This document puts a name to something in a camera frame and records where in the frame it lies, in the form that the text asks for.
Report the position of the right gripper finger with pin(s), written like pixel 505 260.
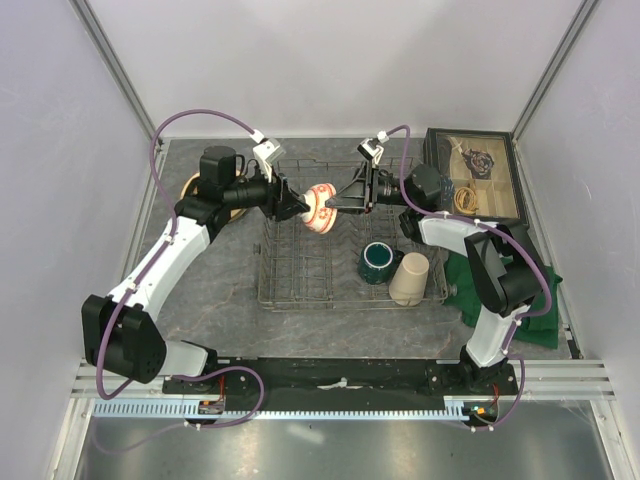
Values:
pixel 357 186
pixel 347 204

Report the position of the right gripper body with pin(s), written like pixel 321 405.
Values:
pixel 371 168

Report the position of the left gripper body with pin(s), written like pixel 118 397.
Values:
pixel 274 205

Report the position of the white red patterned bowl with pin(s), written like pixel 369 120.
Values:
pixel 320 218

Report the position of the cream bird plate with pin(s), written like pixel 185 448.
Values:
pixel 190 188

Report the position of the dark green mug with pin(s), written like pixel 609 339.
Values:
pixel 378 263

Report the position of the beige cup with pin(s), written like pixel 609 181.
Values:
pixel 408 285

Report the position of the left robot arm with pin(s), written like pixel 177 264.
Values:
pixel 119 329

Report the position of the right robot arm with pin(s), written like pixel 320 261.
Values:
pixel 507 272

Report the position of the black glass-lid display box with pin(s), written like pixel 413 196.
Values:
pixel 478 172

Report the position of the green cloth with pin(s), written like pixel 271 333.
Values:
pixel 541 330

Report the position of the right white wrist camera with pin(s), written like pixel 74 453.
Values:
pixel 372 148

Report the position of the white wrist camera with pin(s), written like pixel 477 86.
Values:
pixel 372 148
pixel 266 151

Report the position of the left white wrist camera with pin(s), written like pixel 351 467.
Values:
pixel 266 151

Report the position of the wire dish rack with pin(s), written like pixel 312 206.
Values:
pixel 302 270

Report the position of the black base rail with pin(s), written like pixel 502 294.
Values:
pixel 328 383

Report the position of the slotted cable duct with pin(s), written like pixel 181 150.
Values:
pixel 197 410

